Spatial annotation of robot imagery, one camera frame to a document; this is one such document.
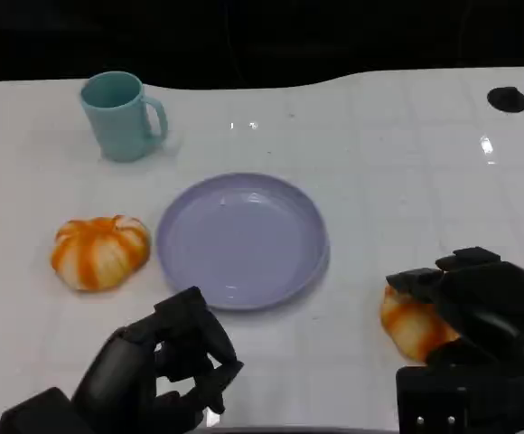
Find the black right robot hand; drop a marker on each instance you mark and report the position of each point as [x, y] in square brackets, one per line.
[492, 303]

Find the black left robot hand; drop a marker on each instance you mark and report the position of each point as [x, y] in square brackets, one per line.
[122, 375]

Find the orange and white bread roll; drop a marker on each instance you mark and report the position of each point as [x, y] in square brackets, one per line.
[411, 321]
[99, 253]

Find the lilac plate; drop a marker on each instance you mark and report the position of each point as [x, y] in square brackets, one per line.
[244, 244]

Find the black round table grommet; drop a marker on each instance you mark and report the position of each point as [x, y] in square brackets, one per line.
[507, 100]

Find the pale green mug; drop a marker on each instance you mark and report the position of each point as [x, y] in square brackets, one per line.
[115, 126]

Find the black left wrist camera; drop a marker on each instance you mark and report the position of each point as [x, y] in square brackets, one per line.
[40, 413]

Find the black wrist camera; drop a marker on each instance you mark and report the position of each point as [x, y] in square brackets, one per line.
[40, 413]
[433, 402]

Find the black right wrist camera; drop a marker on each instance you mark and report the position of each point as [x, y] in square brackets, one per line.
[433, 402]

